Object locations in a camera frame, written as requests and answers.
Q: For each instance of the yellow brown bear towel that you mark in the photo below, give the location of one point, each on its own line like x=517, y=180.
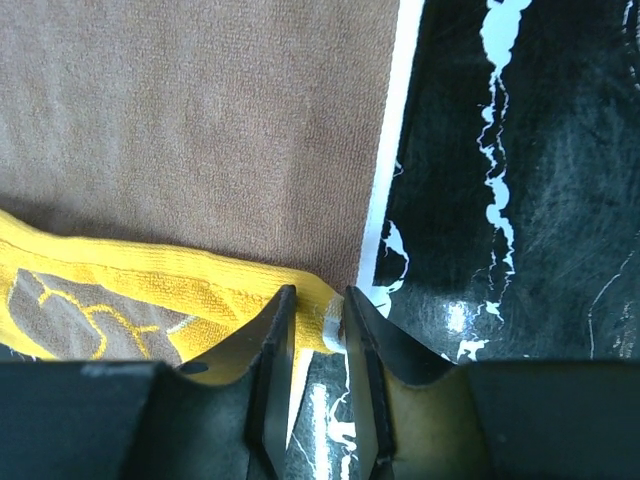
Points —
x=167, y=165

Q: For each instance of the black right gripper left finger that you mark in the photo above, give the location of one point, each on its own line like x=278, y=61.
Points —
x=222, y=415

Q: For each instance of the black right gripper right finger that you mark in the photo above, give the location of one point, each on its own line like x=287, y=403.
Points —
x=419, y=416

